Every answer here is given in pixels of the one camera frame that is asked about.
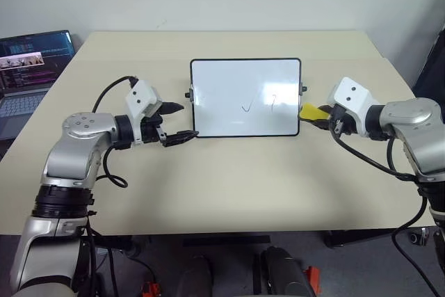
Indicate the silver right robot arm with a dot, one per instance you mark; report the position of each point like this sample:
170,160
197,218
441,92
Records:
413,119

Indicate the black table crossbar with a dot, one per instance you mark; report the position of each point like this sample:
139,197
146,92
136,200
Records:
226,240

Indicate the dark rounded shape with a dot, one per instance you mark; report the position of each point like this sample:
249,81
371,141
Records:
285,272

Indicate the open grey laptop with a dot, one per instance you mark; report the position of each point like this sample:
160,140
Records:
21,67

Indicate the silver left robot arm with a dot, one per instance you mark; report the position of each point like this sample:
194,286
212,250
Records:
80,130

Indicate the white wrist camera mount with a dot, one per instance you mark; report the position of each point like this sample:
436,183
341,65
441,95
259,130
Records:
351,97
140,97

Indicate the small grey round object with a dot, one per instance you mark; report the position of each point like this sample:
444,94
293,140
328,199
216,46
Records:
418,236

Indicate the black table foot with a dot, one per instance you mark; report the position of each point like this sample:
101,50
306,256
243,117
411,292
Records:
365,238

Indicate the red plastic part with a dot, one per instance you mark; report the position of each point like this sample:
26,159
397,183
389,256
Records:
312,278
150,290

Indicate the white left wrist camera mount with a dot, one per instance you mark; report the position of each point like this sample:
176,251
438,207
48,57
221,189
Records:
140,97

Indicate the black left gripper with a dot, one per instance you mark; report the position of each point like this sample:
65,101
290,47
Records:
151,130

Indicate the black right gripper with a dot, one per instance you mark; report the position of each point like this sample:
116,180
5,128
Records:
340,122

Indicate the yellow eraser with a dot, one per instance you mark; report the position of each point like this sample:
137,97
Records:
313,112

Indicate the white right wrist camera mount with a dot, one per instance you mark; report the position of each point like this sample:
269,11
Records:
351,97

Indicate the small black-framed whiteboard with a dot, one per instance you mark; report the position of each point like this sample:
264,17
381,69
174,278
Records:
226,95

